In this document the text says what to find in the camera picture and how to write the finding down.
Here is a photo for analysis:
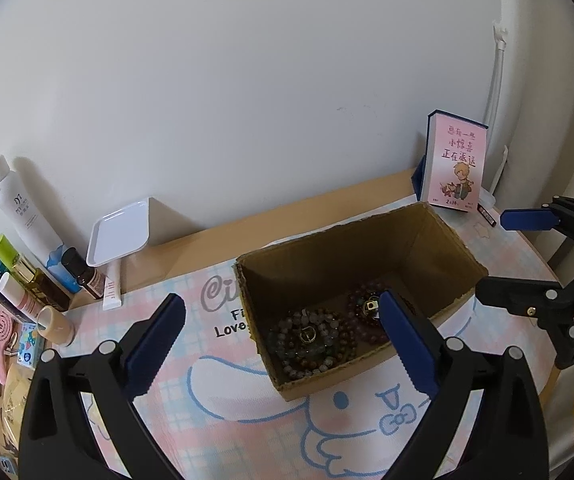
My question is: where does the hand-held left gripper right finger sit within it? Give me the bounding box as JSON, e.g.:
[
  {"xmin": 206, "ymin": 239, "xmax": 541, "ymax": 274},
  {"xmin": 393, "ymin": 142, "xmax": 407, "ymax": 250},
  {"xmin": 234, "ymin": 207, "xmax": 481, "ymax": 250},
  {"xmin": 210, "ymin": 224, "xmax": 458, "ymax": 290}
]
[{"xmin": 377, "ymin": 289, "xmax": 550, "ymax": 480}]

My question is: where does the blue and white tube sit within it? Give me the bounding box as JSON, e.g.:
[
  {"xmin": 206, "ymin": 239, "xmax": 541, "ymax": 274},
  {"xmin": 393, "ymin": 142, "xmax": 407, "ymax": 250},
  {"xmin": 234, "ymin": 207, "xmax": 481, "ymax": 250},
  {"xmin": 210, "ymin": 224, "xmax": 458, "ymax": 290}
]
[{"xmin": 47, "ymin": 242, "xmax": 84, "ymax": 294}]

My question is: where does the white stick pink label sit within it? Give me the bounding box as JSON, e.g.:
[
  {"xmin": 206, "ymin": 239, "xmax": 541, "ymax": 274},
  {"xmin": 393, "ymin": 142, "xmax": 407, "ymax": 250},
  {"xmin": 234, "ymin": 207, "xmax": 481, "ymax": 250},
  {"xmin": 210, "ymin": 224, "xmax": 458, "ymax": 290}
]
[{"xmin": 0, "ymin": 274, "xmax": 38, "ymax": 322}]

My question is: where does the tall white spray bottle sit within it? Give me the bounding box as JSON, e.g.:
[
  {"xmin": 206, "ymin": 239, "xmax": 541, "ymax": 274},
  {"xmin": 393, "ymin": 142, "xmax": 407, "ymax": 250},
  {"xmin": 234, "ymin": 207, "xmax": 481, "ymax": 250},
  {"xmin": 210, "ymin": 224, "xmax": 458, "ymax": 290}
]
[{"xmin": 0, "ymin": 154, "xmax": 62, "ymax": 271}]

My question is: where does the light blue bead bracelet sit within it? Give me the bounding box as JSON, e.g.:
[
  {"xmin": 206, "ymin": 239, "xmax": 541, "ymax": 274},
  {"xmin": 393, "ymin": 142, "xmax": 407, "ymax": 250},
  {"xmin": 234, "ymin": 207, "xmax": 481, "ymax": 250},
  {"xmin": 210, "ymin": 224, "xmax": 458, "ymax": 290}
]
[{"xmin": 273, "ymin": 322, "xmax": 338, "ymax": 361}]

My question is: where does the white cable clip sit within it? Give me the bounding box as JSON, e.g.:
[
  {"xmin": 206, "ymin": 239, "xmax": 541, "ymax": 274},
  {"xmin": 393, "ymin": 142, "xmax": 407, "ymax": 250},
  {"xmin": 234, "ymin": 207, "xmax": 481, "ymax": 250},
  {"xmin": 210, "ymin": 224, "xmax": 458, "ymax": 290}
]
[{"xmin": 491, "ymin": 20, "xmax": 511, "ymax": 51}]

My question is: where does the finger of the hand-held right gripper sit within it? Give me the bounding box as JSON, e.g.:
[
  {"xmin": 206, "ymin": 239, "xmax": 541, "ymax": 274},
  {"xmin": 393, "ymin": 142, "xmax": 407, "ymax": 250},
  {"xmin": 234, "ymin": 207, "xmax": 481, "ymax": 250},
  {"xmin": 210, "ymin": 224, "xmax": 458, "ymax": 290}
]
[
  {"xmin": 500, "ymin": 196, "xmax": 574, "ymax": 252},
  {"xmin": 474, "ymin": 275, "xmax": 574, "ymax": 328}
]

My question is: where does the white tray shelf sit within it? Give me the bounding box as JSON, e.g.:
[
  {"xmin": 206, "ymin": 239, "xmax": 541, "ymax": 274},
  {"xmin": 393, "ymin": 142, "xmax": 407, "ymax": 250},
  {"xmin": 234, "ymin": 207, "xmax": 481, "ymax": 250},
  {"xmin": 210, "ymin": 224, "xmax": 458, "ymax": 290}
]
[{"xmin": 86, "ymin": 197, "xmax": 179, "ymax": 267}]

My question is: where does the small blue packet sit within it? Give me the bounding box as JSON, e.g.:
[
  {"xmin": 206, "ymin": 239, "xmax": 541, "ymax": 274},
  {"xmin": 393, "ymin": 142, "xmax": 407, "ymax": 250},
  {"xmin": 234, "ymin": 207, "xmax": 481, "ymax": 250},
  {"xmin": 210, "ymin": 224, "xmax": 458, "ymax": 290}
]
[{"xmin": 17, "ymin": 322, "xmax": 45, "ymax": 368}]

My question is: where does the pink hairbrush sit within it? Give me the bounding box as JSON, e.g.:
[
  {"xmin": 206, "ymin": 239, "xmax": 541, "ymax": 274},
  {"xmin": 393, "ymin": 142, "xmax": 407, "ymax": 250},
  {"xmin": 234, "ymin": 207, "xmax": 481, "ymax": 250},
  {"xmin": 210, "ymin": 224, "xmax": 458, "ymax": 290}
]
[{"xmin": 0, "ymin": 307, "xmax": 20, "ymax": 386}]

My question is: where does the dark red bead bracelet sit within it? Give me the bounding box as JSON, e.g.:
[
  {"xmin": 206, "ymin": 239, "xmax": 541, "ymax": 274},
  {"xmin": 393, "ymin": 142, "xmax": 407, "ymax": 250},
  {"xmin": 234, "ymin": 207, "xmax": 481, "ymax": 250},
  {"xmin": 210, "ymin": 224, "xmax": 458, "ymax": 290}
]
[{"xmin": 344, "ymin": 285, "xmax": 403, "ymax": 346}]

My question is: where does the grey bead bracelet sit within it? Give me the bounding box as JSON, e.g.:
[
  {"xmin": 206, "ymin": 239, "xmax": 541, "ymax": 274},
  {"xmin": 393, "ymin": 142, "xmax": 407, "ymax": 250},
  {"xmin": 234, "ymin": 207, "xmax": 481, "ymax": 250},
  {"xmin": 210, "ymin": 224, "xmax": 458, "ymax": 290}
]
[{"xmin": 279, "ymin": 310, "xmax": 343, "ymax": 382}]

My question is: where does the cartoon printed desk mat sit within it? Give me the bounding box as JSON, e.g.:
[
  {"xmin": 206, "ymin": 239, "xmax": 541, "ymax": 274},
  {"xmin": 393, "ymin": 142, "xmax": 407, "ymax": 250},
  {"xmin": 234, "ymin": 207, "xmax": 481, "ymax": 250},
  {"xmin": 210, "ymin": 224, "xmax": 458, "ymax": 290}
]
[{"xmin": 74, "ymin": 205, "xmax": 560, "ymax": 480}]

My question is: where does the green cap bottle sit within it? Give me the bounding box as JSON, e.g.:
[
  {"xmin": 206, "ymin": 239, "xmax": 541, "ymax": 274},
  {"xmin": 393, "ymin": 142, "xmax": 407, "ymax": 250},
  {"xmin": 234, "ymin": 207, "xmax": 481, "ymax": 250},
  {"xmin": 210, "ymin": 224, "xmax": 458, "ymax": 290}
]
[{"xmin": 0, "ymin": 234, "xmax": 20, "ymax": 266}]

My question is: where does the grey-green bead bracelet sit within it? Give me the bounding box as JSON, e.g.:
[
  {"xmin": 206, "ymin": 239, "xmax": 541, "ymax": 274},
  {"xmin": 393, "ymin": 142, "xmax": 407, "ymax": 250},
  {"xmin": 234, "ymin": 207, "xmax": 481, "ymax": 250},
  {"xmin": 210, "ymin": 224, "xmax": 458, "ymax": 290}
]
[{"xmin": 267, "ymin": 307, "xmax": 358, "ymax": 370}]

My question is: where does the amber glass bottle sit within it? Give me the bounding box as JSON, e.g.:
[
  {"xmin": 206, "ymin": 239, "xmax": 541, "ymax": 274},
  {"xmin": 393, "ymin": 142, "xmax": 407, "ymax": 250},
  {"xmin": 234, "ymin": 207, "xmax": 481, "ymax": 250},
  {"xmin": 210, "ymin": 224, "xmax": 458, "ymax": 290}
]
[{"xmin": 14, "ymin": 255, "xmax": 71, "ymax": 312}]

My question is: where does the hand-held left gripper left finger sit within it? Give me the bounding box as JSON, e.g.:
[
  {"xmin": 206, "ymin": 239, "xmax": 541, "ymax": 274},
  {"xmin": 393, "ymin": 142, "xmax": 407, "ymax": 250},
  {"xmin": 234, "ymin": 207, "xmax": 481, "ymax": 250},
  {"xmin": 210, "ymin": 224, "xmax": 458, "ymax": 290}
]
[{"xmin": 19, "ymin": 292, "xmax": 188, "ymax": 480}]

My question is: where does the white wall cable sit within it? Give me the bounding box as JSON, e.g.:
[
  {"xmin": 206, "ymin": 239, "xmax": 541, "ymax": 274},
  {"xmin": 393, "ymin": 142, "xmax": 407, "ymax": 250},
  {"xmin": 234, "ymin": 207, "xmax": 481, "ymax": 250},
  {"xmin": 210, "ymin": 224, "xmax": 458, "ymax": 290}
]
[{"xmin": 482, "ymin": 20, "xmax": 511, "ymax": 202}]

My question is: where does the beige round jar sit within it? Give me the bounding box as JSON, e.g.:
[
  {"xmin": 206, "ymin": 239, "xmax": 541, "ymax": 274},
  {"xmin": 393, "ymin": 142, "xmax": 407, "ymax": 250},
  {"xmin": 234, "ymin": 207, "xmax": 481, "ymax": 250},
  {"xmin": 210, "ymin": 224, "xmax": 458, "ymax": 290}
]
[{"xmin": 36, "ymin": 305, "xmax": 75, "ymax": 346}]

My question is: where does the brown cardboard box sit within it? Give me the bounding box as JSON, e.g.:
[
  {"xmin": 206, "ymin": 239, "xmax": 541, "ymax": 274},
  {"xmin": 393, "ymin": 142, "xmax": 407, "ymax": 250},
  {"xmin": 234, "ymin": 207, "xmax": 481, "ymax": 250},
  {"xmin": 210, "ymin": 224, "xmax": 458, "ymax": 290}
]
[{"xmin": 234, "ymin": 201, "xmax": 489, "ymax": 402}]

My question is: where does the yellow packet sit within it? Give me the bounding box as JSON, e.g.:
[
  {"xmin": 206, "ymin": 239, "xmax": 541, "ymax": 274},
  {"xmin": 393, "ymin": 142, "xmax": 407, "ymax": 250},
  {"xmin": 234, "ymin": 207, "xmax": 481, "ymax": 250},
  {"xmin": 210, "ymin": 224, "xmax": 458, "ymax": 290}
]
[{"xmin": 1, "ymin": 362, "xmax": 35, "ymax": 456}]

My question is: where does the white squeeze tube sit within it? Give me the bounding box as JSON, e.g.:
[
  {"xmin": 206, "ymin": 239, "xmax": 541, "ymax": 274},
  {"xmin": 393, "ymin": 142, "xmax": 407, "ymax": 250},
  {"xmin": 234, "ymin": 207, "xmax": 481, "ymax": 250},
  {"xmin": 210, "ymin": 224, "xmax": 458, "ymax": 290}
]
[{"xmin": 102, "ymin": 260, "xmax": 124, "ymax": 309}]

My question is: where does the small brown bottle black cap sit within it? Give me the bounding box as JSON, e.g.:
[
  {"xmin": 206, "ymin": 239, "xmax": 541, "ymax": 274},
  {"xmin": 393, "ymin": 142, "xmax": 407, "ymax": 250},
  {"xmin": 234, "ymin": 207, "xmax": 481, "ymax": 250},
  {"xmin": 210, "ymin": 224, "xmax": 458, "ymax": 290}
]
[{"xmin": 61, "ymin": 247, "xmax": 105, "ymax": 301}]

